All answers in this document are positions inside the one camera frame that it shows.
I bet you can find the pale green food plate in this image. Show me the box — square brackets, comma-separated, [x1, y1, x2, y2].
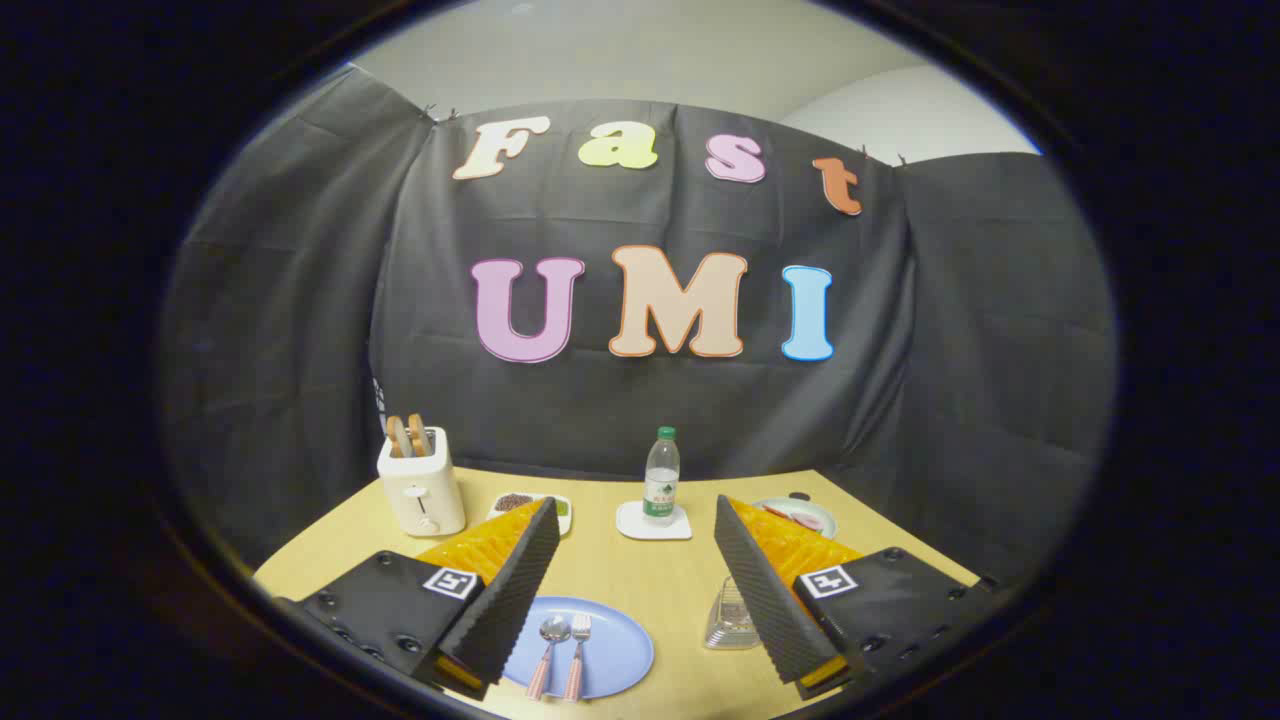
[752, 497, 839, 541]

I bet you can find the spoon with checkered handle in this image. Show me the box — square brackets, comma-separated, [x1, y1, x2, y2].
[526, 615, 572, 701]

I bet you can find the blue round plate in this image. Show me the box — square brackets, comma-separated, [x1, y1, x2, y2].
[500, 596, 656, 701]

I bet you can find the white square coaster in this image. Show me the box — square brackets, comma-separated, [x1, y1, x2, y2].
[615, 500, 693, 542]

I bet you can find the cream toaster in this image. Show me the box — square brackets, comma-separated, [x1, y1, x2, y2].
[377, 427, 467, 538]

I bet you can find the metal wire cutlery rack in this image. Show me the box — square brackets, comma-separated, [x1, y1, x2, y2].
[704, 577, 766, 651]

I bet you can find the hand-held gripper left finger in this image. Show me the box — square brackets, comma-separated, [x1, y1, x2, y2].
[272, 497, 561, 701]

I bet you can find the white divided dish of beans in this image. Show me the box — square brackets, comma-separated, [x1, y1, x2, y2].
[487, 491, 573, 536]

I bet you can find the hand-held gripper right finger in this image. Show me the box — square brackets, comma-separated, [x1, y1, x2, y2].
[713, 493, 1001, 701]

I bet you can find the clear water bottle green cap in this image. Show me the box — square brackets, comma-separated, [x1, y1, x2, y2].
[643, 426, 682, 527]

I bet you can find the fork with checkered handle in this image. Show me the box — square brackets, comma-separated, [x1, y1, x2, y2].
[562, 613, 593, 703]

